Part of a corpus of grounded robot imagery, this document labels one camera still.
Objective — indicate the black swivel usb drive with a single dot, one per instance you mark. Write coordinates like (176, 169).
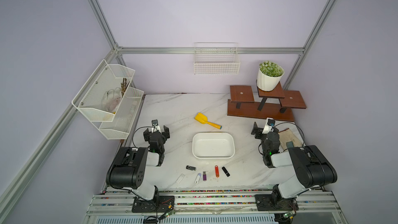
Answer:
(191, 168)

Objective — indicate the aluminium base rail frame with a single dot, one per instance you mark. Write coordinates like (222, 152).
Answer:
(211, 206)

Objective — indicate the red usb drive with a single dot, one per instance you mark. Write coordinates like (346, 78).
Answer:
(217, 171)

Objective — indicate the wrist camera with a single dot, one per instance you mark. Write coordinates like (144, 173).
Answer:
(270, 123)
(155, 126)

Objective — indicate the white mesh two-tier rack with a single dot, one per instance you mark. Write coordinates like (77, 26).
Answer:
(88, 101)

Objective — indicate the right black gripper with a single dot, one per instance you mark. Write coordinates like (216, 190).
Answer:
(258, 132)

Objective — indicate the white wire wall basket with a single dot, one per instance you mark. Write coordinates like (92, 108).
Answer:
(216, 59)

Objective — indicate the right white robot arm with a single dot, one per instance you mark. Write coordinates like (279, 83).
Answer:
(311, 167)

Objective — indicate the white storage box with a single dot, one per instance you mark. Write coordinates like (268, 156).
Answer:
(213, 145)

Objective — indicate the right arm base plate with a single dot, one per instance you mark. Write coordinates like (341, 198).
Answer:
(275, 203)

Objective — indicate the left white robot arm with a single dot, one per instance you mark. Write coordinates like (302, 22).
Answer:
(127, 170)

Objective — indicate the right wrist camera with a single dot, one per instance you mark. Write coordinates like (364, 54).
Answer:
(270, 123)

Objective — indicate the clear plastic bag in rack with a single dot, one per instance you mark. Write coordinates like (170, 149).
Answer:
(111, 100)

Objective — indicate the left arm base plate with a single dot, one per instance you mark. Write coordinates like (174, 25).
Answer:
(152, 203)

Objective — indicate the yellow toy shovel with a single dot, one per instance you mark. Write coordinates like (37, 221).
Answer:
(201, 118)

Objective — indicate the black capped usb drive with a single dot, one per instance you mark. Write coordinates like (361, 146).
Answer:
(226, 171)

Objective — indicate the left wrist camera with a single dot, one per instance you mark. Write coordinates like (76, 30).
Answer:
(155, 126)

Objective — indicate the white lilac usb drive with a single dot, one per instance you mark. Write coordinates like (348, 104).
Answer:
(198, 177)

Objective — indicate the clear white usb drive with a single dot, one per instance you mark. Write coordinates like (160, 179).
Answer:
(180, 178)

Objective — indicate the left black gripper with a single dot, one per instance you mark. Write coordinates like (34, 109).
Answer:
(165, 134)

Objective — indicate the white pot green plant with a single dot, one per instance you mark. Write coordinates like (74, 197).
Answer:
(269, 75)

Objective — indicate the brown wooden step shelf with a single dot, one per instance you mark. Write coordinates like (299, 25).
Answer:
(277, 104)

